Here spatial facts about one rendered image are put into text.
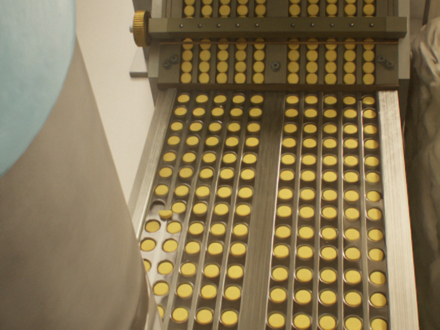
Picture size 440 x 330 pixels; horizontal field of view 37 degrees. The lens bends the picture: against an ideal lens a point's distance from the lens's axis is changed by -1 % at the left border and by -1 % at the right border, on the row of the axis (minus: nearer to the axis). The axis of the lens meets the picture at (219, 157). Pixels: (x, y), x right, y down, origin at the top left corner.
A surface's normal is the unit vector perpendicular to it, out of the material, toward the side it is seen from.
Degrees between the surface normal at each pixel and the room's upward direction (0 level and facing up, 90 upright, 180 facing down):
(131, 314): 90
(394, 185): 0
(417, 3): 90
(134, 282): 90
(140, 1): 90
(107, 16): 0
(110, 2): 0
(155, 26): 38
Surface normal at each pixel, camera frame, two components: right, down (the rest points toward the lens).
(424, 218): -0.86, -0.40
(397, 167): -0.10, -0.70
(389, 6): -0.15, -0.11
